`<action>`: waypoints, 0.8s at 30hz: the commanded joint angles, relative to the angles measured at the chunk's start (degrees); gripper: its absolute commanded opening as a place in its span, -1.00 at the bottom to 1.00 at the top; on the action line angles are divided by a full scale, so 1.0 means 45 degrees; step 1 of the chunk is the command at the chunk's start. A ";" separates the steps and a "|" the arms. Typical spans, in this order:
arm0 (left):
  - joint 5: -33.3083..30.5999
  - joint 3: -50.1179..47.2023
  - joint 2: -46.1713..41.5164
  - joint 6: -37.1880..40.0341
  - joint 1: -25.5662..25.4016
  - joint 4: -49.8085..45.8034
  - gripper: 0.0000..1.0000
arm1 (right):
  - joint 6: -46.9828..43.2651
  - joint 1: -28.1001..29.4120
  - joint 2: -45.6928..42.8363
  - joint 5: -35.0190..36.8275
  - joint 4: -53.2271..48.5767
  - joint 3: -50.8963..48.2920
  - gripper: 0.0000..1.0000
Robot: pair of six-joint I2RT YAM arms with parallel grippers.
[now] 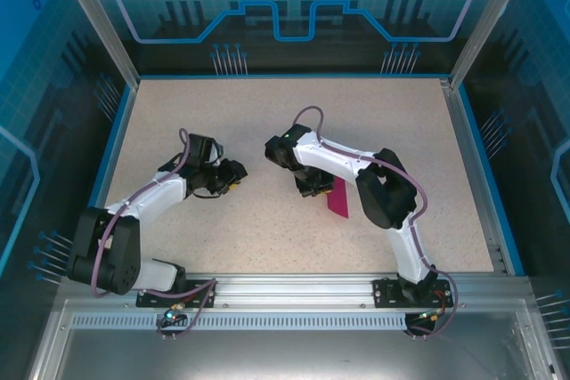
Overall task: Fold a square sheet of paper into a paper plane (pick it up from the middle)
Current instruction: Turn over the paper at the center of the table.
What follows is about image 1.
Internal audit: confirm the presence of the pink paper sheet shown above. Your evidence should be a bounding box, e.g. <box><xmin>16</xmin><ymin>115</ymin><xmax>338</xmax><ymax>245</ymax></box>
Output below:
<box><xmin>324</xmin><ymin>176</ymin><xmax>350</xmax><ymax>221</ymax></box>

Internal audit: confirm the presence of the metal sheet panel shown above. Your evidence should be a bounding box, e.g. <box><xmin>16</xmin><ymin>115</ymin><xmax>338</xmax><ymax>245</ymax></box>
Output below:
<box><xmin>26</xmin><ymin>298</ymin><xmax>560</xmax><ymax>380</ymax></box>

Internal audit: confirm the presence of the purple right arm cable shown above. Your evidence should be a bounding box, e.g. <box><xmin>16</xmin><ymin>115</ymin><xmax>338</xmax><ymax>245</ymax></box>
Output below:
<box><xmin>291</xmin><ymin>105</ymin><xmax>460</xmax><ymax>340</ymax></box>

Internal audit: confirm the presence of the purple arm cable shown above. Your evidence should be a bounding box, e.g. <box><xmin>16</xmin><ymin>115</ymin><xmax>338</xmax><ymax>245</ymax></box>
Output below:
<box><xmin>291</xmin><ymin>105</ymin><xmax>460</xmax><ymax>340</ymax></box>
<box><xmin>90</xmin><ymin>127</ymin><xmax>219</xmax><ymax>341</ymax></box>

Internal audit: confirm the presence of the aluminium mounting rail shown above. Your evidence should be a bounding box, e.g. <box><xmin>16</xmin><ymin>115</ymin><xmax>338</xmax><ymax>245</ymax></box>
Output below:
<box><xmin>59</xmin><ymin>271</ymin><xmax>533</xmax><ymax>308</ymax></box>

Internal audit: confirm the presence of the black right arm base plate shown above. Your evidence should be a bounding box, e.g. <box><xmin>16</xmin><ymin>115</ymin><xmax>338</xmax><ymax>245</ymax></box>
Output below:
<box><xmin>372</xmin><ymin>276</ymin><xmax>454</xmax><ymax>310</ymax></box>

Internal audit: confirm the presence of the slotted grey cable duct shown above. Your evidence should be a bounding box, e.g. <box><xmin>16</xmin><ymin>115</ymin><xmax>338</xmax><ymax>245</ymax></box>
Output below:
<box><xmin>69</xmin><ymin>313</ymin><xmax>409</xmax><ymax>331</ymax></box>

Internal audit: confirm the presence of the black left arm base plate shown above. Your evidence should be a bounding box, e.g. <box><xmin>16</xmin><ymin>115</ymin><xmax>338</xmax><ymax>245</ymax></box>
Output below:
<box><xmin>135</xmin><ymin>279</ymin><xmax>218</xmax><ymax>309</ymax></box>

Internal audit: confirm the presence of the cable connector with green light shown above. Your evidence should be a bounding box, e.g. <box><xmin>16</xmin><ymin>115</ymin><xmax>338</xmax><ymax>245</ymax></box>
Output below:
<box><xmin>162</xmin><ymin>303</ymin><xmax>186</xmax><ymax>323</ymax></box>

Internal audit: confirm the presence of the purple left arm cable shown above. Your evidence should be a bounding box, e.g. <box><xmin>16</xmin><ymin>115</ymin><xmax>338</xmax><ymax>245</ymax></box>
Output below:
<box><xmin>90</xmin><ymin>127</ymin><xmax>219</xmax><ymax>341</ymax></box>

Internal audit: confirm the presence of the aluminium side rail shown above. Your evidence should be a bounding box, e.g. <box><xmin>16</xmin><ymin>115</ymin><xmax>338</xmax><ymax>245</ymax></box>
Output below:
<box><xmin>439</xmin><ymin>78</ymin><xmax>513</xmax><ymax>275</ymax></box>

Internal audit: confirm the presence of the cable connector with orange wires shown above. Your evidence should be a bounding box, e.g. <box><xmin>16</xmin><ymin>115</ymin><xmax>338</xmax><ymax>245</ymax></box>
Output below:
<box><xmin>416</xmin><ymin>307</ymin><xmax>447</xmax><ymax>323</ymax></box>

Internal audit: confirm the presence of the blue table frame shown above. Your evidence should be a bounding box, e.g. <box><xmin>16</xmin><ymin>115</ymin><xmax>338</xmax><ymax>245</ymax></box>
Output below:
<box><xmin>65</xmin><ymin>71</ymin><xmax>527</xmax><ymax>277</ymax></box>

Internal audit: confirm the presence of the aluminium corner post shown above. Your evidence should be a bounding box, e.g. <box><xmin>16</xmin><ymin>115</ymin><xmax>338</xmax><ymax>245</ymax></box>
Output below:
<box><xmin>49</xmin><ymin>0</ymin><xmax>142</xmax><ymax>91</ymax></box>
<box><xmin>448</xmin><ymin>0</ymin><xmax>538</xmax><ymax>91</ymax></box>

